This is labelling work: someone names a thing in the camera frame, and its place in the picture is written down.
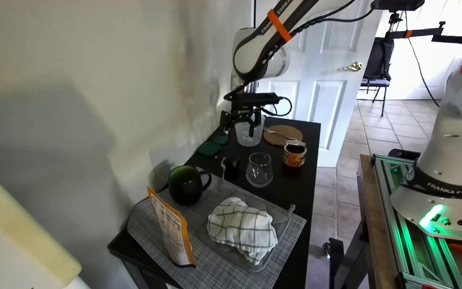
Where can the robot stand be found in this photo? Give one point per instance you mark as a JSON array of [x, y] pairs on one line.
[[379, 224]]

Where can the silver spoon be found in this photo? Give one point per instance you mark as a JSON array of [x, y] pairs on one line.
[[222, 172]]

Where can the silver fork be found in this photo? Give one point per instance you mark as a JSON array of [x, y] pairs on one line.
[[279, 133]]

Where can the clear plastic jar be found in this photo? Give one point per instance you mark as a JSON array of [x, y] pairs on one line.
[[251, 138]]

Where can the white panel door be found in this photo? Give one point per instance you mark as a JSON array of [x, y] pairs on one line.
[[327, 100]]

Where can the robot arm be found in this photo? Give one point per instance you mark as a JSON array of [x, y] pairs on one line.
[[451, 152]]

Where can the cream white appliance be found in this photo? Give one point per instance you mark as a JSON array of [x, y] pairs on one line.
[[10, 233]]

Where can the camera on mount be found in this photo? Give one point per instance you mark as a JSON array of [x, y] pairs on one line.
[[397, 5]]

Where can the dark green mug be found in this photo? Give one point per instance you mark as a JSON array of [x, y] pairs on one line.
[[185, 184]]

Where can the clear glass dish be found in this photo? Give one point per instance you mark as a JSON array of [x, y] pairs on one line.
[[285, 218]]

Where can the round cork coaster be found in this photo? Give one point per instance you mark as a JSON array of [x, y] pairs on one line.
[[275, 138]]

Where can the green square coaster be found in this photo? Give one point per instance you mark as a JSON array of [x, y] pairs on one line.
[[208, 149], [219, 139]]

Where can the stemless glass cup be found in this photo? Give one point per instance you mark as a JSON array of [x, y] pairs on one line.
[[259, 170]]

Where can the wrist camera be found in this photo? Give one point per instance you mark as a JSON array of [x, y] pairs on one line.
[[255, 98]]

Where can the grey woven placemat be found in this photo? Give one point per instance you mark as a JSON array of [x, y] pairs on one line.
[[215, 269]]

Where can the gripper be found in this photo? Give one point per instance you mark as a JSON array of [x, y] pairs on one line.
[[244, 110]]

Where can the open tin can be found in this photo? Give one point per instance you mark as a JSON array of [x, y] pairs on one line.
[[294, 154]]

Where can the white checked cloth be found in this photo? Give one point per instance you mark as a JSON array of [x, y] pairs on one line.
[[241, 228]]

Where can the orange food pouch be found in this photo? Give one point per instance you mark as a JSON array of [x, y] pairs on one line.
[[173, 228]]

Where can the folding chair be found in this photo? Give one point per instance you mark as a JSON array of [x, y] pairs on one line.
[[377, 64]]

